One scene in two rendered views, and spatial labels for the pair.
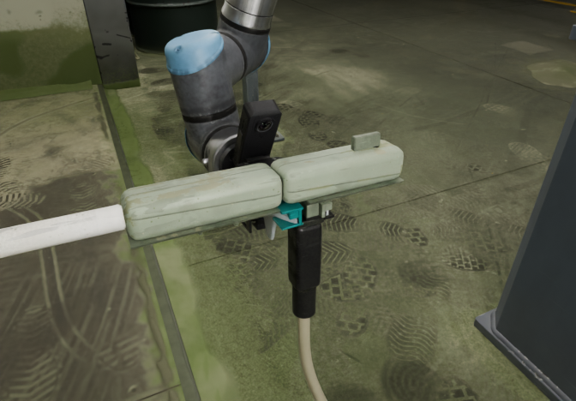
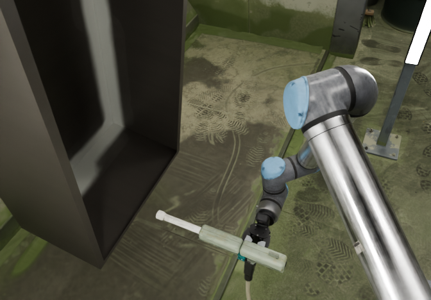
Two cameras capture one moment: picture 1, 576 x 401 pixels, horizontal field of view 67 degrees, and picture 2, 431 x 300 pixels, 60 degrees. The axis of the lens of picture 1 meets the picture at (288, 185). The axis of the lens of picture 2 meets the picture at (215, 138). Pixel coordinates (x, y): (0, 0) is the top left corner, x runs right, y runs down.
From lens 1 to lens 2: 104 cm
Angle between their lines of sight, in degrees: 44
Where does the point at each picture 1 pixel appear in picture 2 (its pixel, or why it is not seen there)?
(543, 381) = not seen: outside the picture
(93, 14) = (340, 10)
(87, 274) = (236, 187)
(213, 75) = (271, 182)
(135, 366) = not seen: hidden behind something
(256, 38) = (306, 170)
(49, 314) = (215, 195)
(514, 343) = not seen: outside the picture
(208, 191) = (218, 240)
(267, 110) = (261, 219)
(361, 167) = (265, 261)
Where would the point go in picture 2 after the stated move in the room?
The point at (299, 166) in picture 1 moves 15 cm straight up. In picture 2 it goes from (246, 249) to (245, 225)
